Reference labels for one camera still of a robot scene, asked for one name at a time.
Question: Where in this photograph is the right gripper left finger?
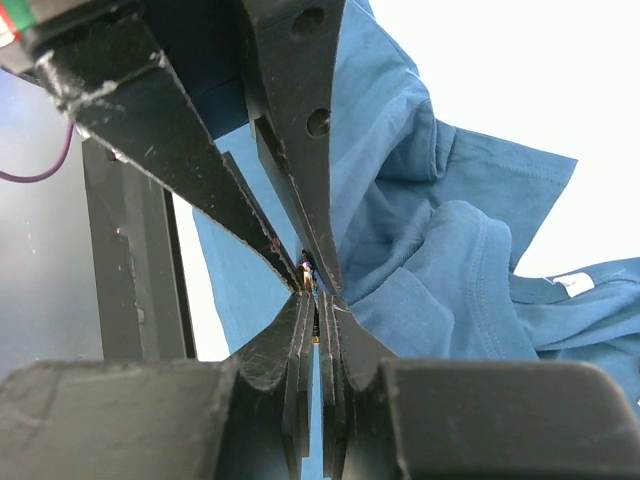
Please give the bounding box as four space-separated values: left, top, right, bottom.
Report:
1 293 315 479

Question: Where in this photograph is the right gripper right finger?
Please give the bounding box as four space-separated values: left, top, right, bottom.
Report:
318 294 639 479

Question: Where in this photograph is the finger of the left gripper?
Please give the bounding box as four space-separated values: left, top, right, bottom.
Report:
242 1 345 294

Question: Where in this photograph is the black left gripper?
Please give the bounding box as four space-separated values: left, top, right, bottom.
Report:
1 1 302 291

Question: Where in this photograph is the silver blue leaf brooch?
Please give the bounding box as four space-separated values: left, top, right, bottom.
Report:
299 249 320 344

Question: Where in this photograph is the blue t-shirt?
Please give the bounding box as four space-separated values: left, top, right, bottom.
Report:
192 0 640 416

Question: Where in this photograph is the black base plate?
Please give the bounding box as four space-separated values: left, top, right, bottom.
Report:
82 140 196 361

